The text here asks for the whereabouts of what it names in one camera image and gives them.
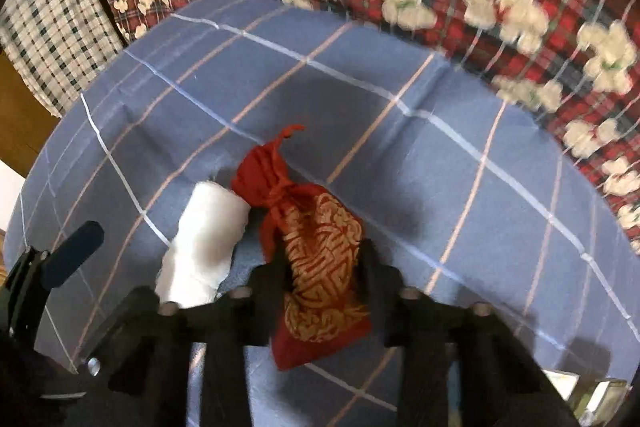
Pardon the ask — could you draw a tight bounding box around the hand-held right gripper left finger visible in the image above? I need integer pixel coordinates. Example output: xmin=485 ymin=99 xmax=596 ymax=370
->
xmin=65 ymin=263 xmax=290 ymax=427

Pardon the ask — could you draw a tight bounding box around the rectangular gold tin box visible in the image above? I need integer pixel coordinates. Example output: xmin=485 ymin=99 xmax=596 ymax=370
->
xmin=542 ymin=369 xmax=633 ymax=427

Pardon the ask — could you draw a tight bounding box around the brown wooden door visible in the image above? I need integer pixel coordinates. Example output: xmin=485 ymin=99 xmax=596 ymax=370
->
xmin=0 ymin=52 xmax=61 ymax=178

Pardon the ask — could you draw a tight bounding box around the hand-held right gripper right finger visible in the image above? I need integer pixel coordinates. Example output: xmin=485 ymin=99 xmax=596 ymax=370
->
xmin=357 ymin=238 xmax=586 ymax=427

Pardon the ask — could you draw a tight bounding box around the red gold drawstring pouch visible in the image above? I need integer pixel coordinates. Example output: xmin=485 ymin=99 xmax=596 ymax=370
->
xmin=231 ymin=124 xmax=373 ymax=370

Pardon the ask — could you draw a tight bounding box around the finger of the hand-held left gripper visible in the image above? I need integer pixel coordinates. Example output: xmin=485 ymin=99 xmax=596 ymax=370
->
xmin=7 ymin=221 xmax=106 ymax=333

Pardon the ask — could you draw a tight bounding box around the white cloth with pink trim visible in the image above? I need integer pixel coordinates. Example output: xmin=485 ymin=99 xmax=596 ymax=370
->
xmin=155 ymin=181 xmax=251 ymax=308

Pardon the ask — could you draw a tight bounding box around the cream dark checked hanging cloth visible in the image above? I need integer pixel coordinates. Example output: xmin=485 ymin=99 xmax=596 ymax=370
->
xmin=0 ymin=0 xmax=126 ymax=118

